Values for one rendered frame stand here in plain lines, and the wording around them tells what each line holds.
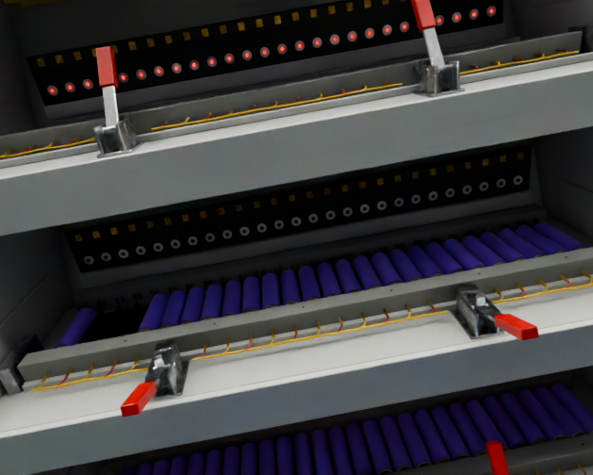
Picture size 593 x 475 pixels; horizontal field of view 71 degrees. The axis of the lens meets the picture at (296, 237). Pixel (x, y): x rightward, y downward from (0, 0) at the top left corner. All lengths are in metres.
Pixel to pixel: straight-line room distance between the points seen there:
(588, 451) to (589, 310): 0.16
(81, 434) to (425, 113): 0.37
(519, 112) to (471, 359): 0.20
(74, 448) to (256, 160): 0.28
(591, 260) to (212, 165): 0.35
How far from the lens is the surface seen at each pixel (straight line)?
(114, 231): 0.51
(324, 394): 0.36
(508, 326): 0.33
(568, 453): 0.53
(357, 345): 0.37
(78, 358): 0.43
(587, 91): 0.42
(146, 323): 0.44
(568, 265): 0.45
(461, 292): 0.38
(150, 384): 0.33
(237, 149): 0.33
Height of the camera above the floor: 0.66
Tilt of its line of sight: 3 degrees down
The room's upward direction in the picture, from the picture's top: 11 degrees counter-clockwise
